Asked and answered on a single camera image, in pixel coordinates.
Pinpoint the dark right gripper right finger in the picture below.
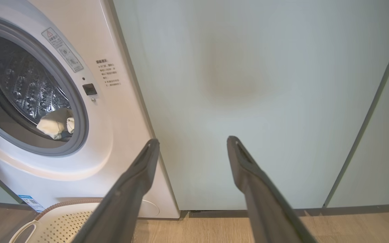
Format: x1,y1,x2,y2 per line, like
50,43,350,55
227,136,317,243

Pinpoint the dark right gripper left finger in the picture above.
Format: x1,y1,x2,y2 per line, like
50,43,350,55
71,138,160,243

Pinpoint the cream yellow bear print garment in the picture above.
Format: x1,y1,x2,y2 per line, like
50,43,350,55
36,108,75,140

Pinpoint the white perforated basket brown rim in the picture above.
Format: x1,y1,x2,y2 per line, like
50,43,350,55
9,197,104,243

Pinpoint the white front-load washing machine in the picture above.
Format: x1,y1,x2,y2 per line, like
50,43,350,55
0,0,181,220

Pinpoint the black door latch socket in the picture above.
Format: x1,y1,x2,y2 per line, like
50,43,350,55
82,83,98,96

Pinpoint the steel washing machine drum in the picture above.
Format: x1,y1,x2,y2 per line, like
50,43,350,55
0,35,72,125

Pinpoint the round white filter cover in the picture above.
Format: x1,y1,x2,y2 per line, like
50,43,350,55
137,199,160,218

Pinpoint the long dark baseboard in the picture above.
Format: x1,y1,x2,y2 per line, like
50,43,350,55
180,202,389,219

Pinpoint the blue energy label sticker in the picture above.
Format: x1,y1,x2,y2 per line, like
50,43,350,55
17,194,45,213

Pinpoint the narrow pale green cabinet panel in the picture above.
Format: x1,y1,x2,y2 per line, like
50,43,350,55
326,24,389,208

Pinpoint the black printed text label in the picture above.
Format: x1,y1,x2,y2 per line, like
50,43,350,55
96,59,121,87

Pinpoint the wide pale green cabinet panel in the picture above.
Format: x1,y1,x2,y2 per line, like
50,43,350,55
113,0,389,210

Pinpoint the white warning sticker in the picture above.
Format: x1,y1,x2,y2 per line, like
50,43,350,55
42,27,84,73

